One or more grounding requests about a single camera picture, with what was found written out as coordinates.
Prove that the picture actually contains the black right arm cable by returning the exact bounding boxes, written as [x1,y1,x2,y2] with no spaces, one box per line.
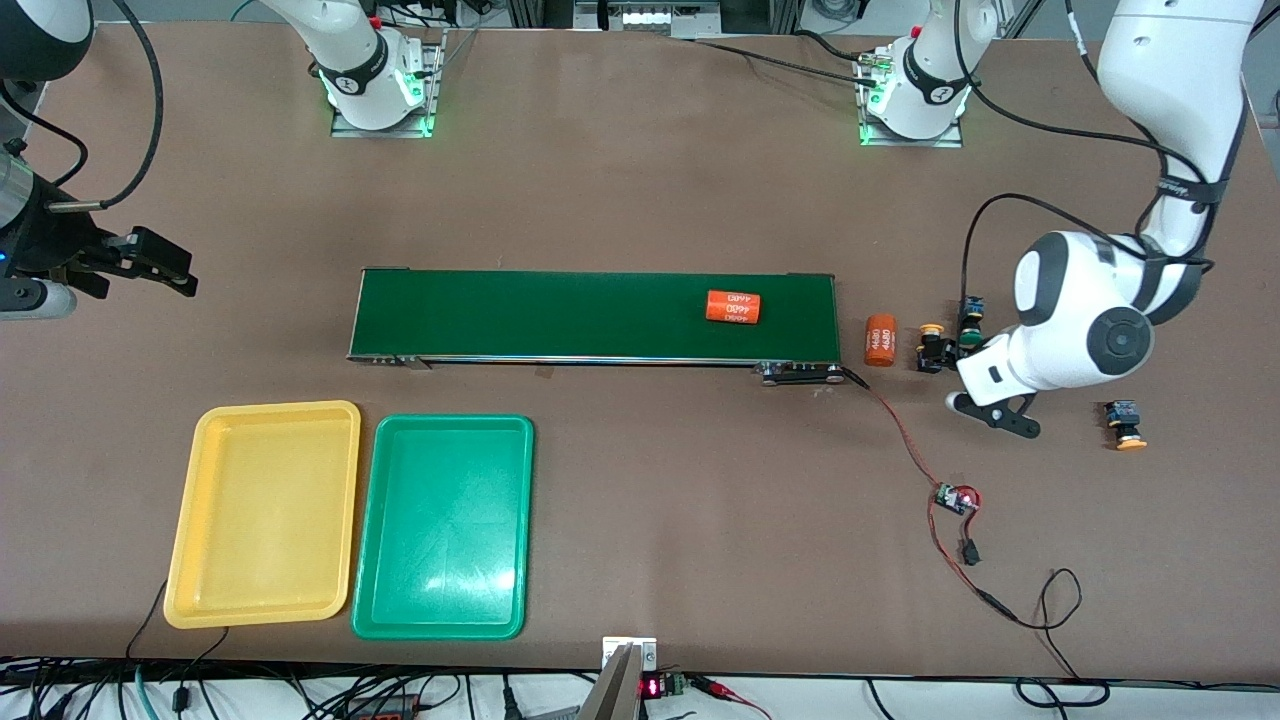
[46,0,164,213]

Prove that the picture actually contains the orange cylindrical battery cell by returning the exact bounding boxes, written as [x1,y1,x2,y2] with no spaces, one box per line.
[863,313,898,368]
[705,289,763,325]

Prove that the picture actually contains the green plastic tray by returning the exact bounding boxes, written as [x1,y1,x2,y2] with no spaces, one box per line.
[351,414,535,641]

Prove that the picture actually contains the white box device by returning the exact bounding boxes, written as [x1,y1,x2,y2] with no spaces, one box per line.
[573,0,723,39]

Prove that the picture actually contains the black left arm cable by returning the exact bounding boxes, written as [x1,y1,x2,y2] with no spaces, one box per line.
[955,0,1216,336]

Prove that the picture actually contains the red clip lead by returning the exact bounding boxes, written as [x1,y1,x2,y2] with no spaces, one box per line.
[690,676,773,720]

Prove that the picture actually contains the green conveyor belt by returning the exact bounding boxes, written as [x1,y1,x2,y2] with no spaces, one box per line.
[346,267,849,387]

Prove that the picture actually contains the small metal bracket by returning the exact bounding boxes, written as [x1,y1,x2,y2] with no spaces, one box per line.
[603,637,658,671]

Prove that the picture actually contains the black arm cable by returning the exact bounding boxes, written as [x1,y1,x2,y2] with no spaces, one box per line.
[955,0,1216,336]
[46,0,164,213]

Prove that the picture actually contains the yellow plastic tray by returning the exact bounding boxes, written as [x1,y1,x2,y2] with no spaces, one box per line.
[163,400,362,630]

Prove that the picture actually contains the thin black cable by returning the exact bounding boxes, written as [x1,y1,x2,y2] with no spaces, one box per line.
[1015,568,1111,709]

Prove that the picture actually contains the red and black wire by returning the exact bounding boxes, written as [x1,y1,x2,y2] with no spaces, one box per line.
[842,368,1019,623]

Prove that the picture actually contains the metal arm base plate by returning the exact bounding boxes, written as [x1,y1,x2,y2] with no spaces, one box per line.
[330,28,446,139]
[858,50,966,150]

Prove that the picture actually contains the black table cable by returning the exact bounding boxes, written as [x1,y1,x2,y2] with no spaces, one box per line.
[690,38,883,91]

